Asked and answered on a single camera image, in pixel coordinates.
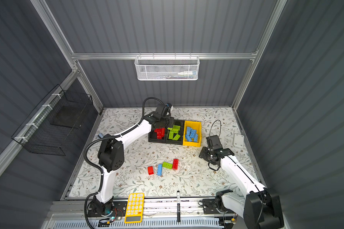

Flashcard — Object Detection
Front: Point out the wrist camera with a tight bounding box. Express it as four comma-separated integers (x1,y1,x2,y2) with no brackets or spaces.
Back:
155,103,173,116
206,135,222,150

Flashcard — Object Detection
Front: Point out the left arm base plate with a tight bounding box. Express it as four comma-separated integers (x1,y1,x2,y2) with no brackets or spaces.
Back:
86,200,127,218

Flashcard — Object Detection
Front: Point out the black bin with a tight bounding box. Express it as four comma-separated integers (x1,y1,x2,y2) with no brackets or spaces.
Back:
148,130,166,144
165,120,184,145

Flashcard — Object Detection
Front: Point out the white wire basket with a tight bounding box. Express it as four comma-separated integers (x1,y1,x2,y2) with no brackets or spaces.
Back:
134,55,200,81

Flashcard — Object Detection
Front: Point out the thin blue lego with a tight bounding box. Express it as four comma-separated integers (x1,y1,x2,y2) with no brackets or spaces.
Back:
157,164,162,176

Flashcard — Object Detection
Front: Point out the yellow calculator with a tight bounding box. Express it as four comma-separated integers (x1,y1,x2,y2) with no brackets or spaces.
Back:
124,193,145,224

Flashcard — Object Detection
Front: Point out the black marker pen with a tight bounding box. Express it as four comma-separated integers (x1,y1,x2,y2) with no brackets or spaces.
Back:
177,190,181,223

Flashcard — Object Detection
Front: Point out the black bin middle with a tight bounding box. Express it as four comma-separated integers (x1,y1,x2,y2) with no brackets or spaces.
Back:
165,120,184,145

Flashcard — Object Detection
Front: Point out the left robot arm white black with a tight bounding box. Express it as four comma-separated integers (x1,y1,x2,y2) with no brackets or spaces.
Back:
83,97,174,216

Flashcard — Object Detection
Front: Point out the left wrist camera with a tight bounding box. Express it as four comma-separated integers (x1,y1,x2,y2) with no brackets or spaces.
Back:
155,103,173,116

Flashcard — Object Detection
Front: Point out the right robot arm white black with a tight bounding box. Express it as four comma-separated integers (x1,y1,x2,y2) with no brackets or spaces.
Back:
199,147,284,229

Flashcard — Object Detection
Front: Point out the green lego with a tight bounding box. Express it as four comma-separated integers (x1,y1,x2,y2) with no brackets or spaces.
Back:
173,125,181,131
173,134,181,141
162,162,173,169
167,128,180,133
168,131,174,140

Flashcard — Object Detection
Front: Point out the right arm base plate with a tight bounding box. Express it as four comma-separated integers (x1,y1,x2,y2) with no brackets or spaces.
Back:
199,198,235,215

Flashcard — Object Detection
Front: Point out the black bin left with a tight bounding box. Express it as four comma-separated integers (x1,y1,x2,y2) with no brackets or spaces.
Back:
148,130,166,144

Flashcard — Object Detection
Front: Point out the white tube in basket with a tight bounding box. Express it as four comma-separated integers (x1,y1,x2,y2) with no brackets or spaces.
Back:
178,70,198,77

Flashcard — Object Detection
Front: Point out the yellow bin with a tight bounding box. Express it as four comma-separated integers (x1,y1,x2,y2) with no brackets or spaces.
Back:
183,121,202,147

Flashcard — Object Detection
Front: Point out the black wire basket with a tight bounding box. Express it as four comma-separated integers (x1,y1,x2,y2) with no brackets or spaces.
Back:
11,86,93,156

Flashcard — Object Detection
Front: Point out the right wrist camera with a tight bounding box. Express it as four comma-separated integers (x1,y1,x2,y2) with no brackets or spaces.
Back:
206,135,222,150

